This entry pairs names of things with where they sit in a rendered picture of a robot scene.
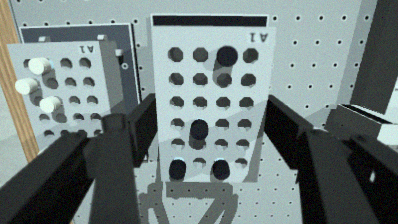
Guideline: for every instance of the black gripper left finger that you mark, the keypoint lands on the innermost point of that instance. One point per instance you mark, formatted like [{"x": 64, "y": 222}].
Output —
[{"x": 42, "y": 192}]

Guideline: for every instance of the light grey block with holes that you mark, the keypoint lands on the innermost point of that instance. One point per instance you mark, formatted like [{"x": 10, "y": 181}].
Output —
[
  {"x": 199, "y": 87},
  {"x": 99, "y": 90}
]

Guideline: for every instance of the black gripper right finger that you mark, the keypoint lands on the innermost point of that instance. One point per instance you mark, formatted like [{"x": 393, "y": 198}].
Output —
[{"x": 329, "y": 185}]

